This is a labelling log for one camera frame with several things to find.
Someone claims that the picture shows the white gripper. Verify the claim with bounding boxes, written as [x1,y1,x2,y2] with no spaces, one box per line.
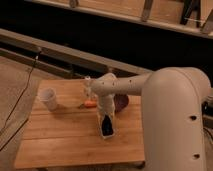
[97,95,115,126]

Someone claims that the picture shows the black eraser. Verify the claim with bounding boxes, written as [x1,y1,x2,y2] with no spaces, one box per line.
[101,116,114,136]

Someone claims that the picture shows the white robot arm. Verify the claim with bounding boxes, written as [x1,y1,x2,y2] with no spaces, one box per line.
[91,67,211,171]

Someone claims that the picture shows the white sponge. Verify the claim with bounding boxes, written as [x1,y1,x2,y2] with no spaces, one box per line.
[98,115,114,139]

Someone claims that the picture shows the dark red bowl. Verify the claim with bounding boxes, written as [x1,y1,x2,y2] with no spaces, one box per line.
[114,94,129,112]

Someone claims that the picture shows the orange carrot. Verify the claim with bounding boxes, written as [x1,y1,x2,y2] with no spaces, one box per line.
[83,100,97,108]

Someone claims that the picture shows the wooden table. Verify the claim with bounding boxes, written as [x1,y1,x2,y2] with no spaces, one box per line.
[14,79,144,169]

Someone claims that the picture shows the white plastic cup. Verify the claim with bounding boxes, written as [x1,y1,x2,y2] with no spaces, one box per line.
[38,88,58,111]

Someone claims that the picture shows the grey metal rail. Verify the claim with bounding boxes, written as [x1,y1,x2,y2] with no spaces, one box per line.
[0,28,151,75]

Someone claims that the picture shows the black cable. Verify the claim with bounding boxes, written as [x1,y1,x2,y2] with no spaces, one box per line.
[0,49,42,152]
[201,96,213,141]

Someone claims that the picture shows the black cable right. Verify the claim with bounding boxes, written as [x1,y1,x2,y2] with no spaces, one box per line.
[201,96,213,141]

